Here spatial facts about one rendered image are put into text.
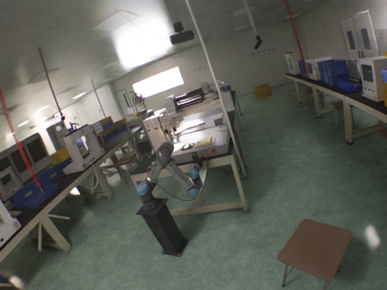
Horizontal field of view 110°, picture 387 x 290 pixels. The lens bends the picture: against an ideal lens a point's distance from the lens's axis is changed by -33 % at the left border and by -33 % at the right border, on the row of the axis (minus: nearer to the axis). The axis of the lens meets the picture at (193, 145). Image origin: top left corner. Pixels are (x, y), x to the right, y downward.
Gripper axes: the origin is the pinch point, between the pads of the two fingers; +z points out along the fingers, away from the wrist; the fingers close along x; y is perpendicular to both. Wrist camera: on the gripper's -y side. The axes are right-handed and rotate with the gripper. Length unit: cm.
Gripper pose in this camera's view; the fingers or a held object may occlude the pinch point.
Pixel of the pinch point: (199, 154)
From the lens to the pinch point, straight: 196.4
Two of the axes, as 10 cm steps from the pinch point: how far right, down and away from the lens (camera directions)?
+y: 3.2, 8.9, 3.3
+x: 9.3, -2.2, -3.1
